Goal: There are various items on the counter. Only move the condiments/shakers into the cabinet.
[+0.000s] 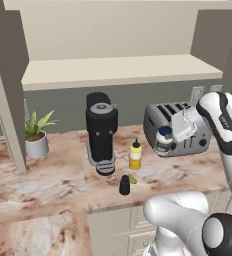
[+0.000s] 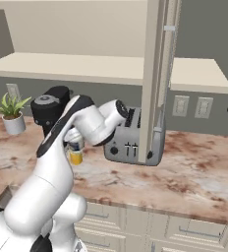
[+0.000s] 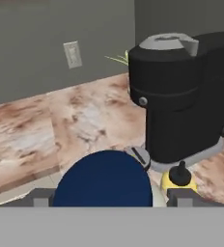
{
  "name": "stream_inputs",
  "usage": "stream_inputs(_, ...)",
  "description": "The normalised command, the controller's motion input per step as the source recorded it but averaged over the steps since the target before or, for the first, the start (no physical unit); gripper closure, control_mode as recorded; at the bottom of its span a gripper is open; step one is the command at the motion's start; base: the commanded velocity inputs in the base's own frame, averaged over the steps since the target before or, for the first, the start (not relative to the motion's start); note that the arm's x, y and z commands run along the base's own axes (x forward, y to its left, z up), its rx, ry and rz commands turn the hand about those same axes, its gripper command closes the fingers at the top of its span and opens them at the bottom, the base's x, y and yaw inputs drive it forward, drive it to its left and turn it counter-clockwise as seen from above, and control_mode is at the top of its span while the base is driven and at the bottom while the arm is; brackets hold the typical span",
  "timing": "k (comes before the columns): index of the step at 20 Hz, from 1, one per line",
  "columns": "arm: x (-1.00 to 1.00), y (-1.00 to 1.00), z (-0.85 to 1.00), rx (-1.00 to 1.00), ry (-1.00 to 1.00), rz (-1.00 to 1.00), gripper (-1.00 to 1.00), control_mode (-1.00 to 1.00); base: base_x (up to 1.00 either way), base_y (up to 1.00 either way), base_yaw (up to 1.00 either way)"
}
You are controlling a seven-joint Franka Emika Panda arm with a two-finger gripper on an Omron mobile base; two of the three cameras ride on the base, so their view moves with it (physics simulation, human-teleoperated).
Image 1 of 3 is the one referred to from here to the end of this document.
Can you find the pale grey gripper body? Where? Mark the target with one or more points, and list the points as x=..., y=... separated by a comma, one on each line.
x=184, y=128

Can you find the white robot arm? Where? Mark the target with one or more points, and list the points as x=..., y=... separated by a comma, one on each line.
x=228, y=140

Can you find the beige base cabinet with drawers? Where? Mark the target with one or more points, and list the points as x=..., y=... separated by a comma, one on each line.
x=121, y=230

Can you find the clear shaker with blue cap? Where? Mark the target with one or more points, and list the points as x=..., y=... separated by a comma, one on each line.
x=163, y=140

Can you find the silver four-slot toaster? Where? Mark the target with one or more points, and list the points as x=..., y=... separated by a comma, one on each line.
x=161, y=118

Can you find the yellow squeeze bottle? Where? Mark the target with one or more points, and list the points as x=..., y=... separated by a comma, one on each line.
x=135, y=158

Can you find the green lime wedge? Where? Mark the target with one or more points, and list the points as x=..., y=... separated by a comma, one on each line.
x=133, y=180

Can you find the black coffee machine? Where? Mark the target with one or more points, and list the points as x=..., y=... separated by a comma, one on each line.
x=101, y=133

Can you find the black shaker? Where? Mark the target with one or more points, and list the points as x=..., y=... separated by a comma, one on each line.
x=124, y=186

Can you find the green plant in white pot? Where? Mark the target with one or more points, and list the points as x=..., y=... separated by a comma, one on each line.
x=36, y=141

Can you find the white wall outlet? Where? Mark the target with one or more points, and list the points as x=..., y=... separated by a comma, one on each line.
x=197, y=95
x=216, y=88

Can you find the open beige wall cabinet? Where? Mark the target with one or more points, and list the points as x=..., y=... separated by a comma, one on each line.
x=114, y=70

